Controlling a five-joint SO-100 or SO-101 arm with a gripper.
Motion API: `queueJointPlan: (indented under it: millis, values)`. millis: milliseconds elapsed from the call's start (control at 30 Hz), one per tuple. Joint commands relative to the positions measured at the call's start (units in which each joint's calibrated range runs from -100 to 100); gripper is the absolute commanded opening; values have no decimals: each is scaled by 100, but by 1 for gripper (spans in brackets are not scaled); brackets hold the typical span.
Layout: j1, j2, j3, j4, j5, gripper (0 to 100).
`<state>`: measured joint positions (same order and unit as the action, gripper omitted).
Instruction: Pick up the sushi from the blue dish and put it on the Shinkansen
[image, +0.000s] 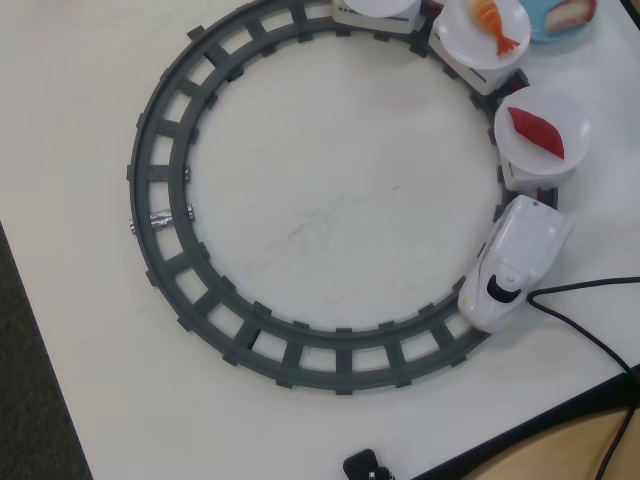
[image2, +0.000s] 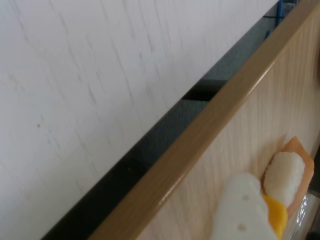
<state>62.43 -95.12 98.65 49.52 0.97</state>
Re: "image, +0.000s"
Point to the red tuna sushi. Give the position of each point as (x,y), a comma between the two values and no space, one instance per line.
(537,132)

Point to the white round plate with tuna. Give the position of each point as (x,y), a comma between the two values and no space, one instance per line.
(570,120)

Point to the white and red sushi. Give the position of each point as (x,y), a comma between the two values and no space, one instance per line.
(565,15)

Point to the white toy Shinkansen locomotive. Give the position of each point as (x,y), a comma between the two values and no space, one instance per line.
(525,240)

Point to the light wooden furniture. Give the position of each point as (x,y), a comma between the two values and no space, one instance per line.
(550,450)

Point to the blue dish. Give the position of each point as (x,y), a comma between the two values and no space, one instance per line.
(535,26)

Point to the black plastic clamp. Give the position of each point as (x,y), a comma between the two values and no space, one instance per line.
(360,462)

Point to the gray circular toy train track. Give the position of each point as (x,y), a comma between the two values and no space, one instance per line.
(165,171)

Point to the orange shrimp sushi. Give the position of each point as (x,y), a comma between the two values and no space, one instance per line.
(487,12)

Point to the white wagon carrying empty plate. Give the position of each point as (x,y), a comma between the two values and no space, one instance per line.
(370,22)

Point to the white wagon carrying tuna plate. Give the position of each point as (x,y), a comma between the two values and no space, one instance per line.
(520,176)

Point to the aluminium foil strip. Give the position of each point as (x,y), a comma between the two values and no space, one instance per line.
(161,220)

